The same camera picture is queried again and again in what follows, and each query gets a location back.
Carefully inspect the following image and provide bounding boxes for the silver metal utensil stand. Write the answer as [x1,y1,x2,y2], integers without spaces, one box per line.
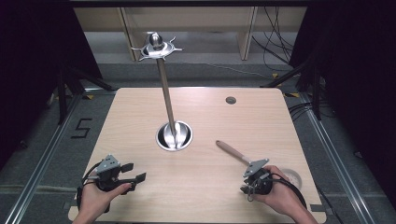
[130,31,194,153]

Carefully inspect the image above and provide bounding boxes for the black floor cables bundle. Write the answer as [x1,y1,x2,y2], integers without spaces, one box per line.
[251,7,297,64]

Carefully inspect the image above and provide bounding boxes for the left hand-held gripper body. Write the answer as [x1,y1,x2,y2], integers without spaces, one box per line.
[93,154,138,193]

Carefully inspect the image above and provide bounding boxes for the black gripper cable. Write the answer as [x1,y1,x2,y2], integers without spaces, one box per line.
[76,161,104,213]
[247,174,308,210]

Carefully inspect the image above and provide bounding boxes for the person's right hand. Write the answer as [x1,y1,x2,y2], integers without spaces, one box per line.
[252,164,308,217]

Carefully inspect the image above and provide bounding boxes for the light wooden shelf unit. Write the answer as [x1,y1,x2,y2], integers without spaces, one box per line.
[73,7,308,62]

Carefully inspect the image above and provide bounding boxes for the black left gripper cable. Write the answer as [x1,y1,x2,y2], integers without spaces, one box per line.
[76,161,104,213]

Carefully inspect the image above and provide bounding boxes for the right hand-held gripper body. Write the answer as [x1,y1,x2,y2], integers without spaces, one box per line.
[239,158,276,197]

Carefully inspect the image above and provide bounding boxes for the wooden-handled mesh strainer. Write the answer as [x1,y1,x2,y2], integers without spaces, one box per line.
[215,139,304,190]

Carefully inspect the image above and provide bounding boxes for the grey metal floor rail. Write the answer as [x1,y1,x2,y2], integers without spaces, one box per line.
[2,91,83,224]
[298,92,376,224]

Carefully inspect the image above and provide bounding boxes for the black metal tripod stand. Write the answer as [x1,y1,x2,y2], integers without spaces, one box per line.
[261,52,325,121]
[55,63,117,126]

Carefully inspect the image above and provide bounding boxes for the black cables beside table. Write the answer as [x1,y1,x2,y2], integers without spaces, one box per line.
[288,102,314,121]

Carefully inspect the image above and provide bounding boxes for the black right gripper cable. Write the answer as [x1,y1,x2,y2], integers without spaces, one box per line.
[247,174,308,210]

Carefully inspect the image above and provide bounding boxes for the person's left hand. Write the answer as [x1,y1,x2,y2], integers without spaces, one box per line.
[78,181,133,220]

